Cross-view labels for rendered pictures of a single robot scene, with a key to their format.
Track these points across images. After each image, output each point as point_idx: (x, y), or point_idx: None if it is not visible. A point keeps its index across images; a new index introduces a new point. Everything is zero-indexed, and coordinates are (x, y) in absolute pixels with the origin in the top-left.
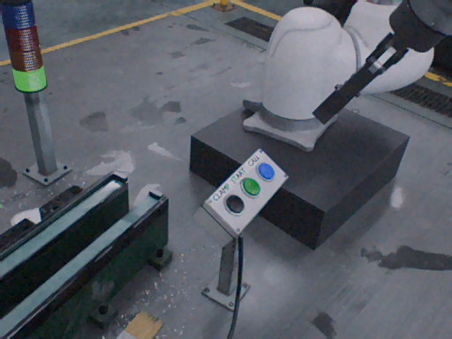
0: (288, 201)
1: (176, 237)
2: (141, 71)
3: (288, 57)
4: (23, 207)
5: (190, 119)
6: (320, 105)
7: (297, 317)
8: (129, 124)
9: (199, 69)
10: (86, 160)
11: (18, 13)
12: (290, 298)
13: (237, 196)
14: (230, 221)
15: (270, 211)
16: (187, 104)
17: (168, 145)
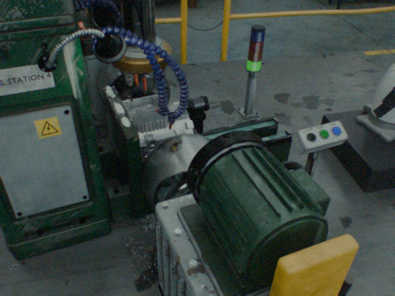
0: (358, 161)
1: (292, 160)
2: (321, 78)
3: (387, 84)
4: (231, 124)
5: (334, 110)
6: (377, 107)
7: (333, 213)
8: (298, 103)
9: (357, 86)
10: (268, 113)
11: (257, 35)
12: (335, 205)
13: (314, 134)
14: (305, 142)
15: (349, 165)
16: (337, 103)
17: (313, 119)
